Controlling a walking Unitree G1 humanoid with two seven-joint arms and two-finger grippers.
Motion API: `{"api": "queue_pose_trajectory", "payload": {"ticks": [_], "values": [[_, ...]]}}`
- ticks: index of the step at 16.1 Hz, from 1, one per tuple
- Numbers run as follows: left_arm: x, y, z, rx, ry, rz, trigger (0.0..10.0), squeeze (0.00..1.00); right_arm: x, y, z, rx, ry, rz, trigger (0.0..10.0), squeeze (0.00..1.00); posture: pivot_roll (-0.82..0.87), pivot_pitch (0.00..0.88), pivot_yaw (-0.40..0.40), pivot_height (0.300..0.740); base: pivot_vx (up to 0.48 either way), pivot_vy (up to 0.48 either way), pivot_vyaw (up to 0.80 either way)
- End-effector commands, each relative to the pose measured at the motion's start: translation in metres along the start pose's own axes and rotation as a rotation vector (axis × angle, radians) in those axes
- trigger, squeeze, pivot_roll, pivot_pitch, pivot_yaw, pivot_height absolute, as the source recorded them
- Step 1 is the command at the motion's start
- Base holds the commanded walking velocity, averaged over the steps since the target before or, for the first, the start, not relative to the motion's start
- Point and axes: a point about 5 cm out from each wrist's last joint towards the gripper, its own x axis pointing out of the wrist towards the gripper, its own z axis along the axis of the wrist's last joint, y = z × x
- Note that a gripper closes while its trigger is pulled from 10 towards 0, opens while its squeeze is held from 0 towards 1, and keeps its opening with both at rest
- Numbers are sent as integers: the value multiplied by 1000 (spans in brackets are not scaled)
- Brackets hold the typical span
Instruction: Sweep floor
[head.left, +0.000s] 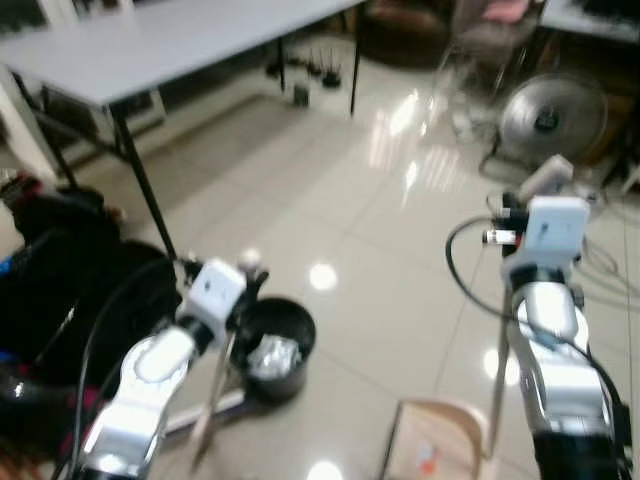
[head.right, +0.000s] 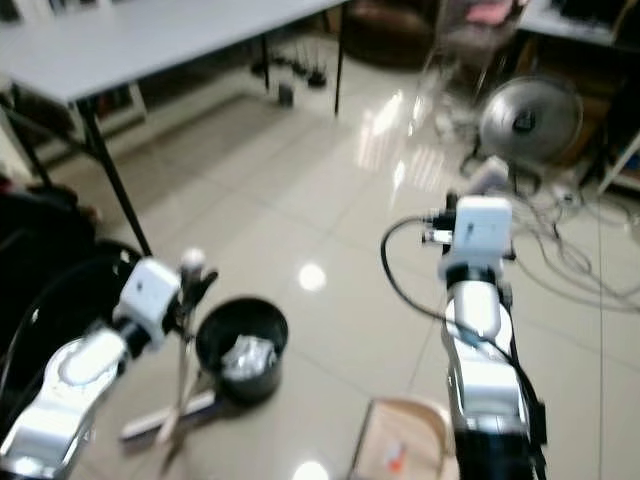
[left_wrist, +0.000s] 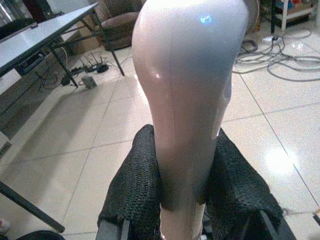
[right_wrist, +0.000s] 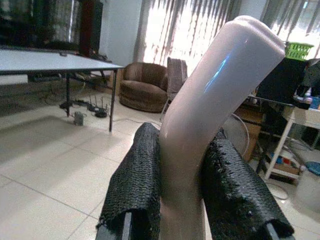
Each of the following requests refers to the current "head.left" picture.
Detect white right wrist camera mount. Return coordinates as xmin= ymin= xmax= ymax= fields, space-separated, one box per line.
xmin=524 ymin=196 xmax=592 ymax=267

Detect black round waste bin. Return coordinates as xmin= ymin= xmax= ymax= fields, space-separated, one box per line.
xmin=231 ymin=297 xmax=318 ymax=405

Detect chair with pink cushion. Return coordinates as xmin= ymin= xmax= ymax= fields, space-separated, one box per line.
xmin=438 ymin=0 xmax=549 ymax=93

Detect white table with black legs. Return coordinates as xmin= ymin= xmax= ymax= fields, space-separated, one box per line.
xmin=0 ymin=0 xmax=367 ymax=259

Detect black bag pile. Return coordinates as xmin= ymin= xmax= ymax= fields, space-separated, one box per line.
xmin=0 ymin=174 xmax=183 ymax=456

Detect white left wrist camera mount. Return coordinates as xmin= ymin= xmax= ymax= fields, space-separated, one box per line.
xmin=178 ymin=257 xmax=250 ymax=327

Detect crumpled silver paper ball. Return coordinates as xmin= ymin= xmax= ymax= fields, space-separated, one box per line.
xmin=247 ymin=336 xmax=303 ymax=382

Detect beige long-handled dustpan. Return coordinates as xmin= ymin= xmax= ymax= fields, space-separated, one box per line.
xmin=379 ymin=154 xmax=578 ymax=480

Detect grey round floor fan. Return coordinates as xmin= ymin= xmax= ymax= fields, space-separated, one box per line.
xmin=497 ymin=71 xmax=609 ymax=169

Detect tangled floor cables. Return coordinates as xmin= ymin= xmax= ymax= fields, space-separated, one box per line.
xmin=572 ymin=196 xmax=640 ymax=296

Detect grey desk with dark items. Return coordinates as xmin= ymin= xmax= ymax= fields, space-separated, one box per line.
xmin=538 ymin=0 xmax=640 ymax=43

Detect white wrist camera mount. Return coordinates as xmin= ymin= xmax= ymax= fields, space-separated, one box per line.
xmin=524 ymin=196 xmax=592 ymax=267
xmin=178 ymin=257 xmax=250 ymax=327

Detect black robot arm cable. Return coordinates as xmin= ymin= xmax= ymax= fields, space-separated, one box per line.
xmin=444 ymin=214 xmax=523 ymax=323

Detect brown leather armchair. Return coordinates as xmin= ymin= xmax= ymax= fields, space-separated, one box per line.
xmin=358 ymin=0 xmax=453 ymax=69

